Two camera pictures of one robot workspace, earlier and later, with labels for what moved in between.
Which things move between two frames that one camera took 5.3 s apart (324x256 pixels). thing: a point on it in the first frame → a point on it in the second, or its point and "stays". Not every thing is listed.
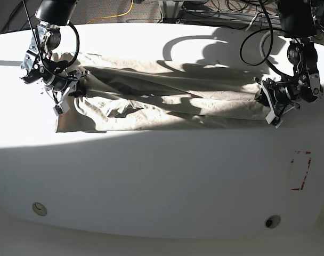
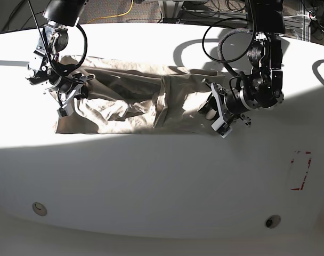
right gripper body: (278, 95) → (234, 103)
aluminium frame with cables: (262, 16) stays
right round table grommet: (272, 221) stays
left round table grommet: (39, 209) stays
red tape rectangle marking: (306, 173) stays
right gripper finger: (271, 116) → (221, 127)
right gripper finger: (290, 106) → (247, 120)
